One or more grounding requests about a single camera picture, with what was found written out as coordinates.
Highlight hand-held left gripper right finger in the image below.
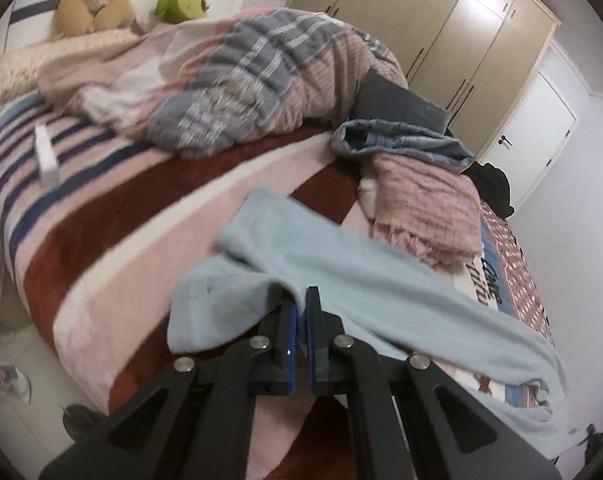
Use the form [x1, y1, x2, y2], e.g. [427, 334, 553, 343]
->
[304, 286, 562, 480]

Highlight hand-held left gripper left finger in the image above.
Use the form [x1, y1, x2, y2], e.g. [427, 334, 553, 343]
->
[38, 296, 299, 480]

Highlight light blue pants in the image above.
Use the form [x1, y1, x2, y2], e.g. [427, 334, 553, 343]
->
[166, 186, 573, 456]

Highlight striped fleece blanket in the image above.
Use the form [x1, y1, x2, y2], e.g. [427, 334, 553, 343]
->
[0, 91, 487, 480]

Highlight red dotted bed sheet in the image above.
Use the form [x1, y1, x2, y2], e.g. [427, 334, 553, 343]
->
[451, 199, 555, 411]

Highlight black shoe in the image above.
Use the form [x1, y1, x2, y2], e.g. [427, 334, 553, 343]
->
[62, 403, 107, 442]

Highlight black clothing pile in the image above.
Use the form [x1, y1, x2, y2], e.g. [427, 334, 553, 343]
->
[462, 161, 516, 219]

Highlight dark grey pillow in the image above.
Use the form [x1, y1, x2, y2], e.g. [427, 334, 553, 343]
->
[354, 70, 452, 134]

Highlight pink and grey plaid quilt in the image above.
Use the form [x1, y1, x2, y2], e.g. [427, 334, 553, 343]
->
[36, 6, 483, 269]

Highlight white door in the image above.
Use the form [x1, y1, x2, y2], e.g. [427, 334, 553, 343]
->
[480, 72, 579, 209]

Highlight white rectangular box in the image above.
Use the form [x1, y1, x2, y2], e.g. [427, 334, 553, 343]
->
[34, 123, 61, 190]

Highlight beige wooden wardrobe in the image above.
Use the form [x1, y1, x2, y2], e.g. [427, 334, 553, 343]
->
[286, 0, 563, 157]

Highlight green plush toy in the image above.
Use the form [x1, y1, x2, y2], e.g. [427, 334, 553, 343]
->
[154, 0, 210, 25]

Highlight floral pink pillow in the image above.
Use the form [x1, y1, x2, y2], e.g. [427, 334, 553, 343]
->
[0, 28, 137, 111]

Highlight brown plush dog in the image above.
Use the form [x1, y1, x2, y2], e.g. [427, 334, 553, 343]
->
[50, 0, 137, 41]

